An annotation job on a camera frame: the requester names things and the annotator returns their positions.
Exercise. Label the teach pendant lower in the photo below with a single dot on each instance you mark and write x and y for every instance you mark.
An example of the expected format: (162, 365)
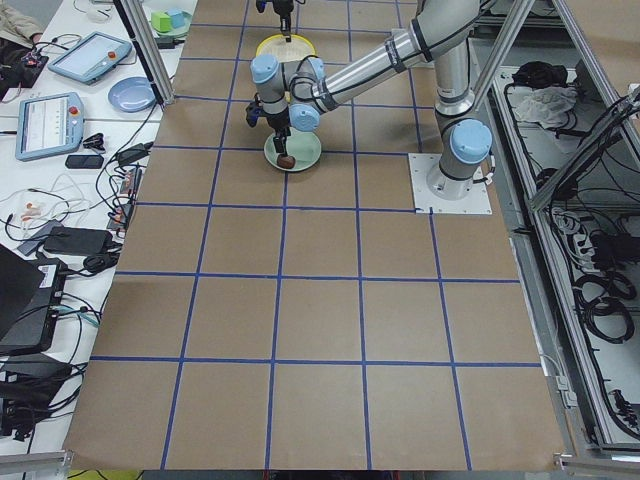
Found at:
(49, 126)

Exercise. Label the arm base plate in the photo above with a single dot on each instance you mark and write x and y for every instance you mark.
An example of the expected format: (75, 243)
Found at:
(434, 193)

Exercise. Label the teach pendant upper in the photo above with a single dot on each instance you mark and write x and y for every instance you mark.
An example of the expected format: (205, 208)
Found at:
(93, 57)

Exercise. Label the black laptop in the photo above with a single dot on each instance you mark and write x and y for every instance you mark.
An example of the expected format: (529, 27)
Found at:
(31, 291)

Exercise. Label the teach pendant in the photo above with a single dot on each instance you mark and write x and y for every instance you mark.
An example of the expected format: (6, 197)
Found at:
(93, 57)
(49, 126)

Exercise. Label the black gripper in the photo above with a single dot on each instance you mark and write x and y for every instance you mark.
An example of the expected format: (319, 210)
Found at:
(284, 7)
(278, 122)

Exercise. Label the white cloth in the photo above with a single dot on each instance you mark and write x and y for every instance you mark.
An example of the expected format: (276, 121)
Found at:
(549, 107)

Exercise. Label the green foam cube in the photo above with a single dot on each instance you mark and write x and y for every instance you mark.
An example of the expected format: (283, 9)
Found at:
(161, 21)

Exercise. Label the blue plate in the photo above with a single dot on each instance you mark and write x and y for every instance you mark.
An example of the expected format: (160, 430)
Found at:
(131, 95)

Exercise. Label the black power adapter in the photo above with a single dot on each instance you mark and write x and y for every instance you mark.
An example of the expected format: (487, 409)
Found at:
(77, 241)

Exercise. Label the mint green plate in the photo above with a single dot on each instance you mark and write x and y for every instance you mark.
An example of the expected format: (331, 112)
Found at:
(304, 147)

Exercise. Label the blue foam cube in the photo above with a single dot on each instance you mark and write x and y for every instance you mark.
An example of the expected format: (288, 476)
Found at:
(177, 18)

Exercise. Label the aluminium frame post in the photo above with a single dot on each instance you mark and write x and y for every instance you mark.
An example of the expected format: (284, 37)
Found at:
(139, 31)

